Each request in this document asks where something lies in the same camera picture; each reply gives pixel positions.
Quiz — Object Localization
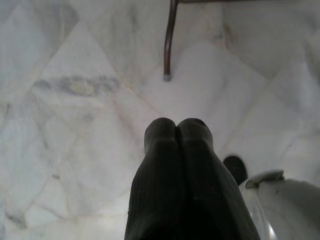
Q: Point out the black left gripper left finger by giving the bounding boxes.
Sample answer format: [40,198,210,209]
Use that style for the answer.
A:
[124,117,192,240]

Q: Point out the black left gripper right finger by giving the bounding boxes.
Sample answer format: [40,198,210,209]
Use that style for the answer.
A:
[176,117,262,240]

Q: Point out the brown metal chair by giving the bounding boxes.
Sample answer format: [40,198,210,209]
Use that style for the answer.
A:
[163,0,223,82]

